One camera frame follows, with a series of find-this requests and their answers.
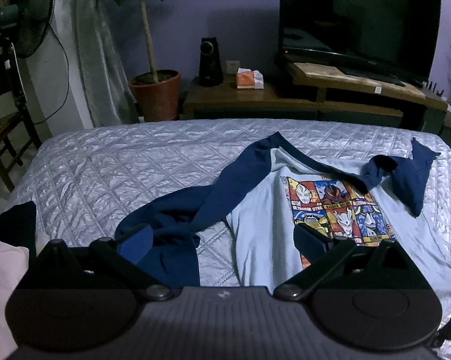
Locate silver quilted bedspread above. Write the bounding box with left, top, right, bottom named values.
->
left=3, top=118, right=451, bottom=360

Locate grey curtain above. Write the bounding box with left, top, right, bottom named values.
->
left=75, top=0, right=138, bottom=127

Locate white wall socket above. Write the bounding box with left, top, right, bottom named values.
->
left=226, top=60, right=241, bottom=75

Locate black speaker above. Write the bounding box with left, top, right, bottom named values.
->
left=194, top=37, right=224, bottom=87

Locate blue raglan graphic shirt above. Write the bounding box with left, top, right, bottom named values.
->
left=114, top=131, right=451, bottom=316

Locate white cloth at bed edge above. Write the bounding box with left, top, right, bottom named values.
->
left=0, top=241, right=29, bottom=359

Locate large black television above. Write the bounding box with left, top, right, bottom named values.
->
left=279, top=0, right=442, bottom=86

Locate dark wooden chair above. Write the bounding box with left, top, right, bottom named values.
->
left=0, top=35, right=42, bottom=192

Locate potted tree in red pot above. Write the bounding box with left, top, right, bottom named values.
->
left=73, top=0, right=188, bottom=123

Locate black standing fan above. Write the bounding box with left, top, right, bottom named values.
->
left=0, top=0, right=71, bottom=125

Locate wooden TV stand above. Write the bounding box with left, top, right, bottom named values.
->
left=181, top=63, right=451, bottom=147

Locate orange tissue box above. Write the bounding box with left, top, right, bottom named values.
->
left=236, top=68, right=264, bottom=89

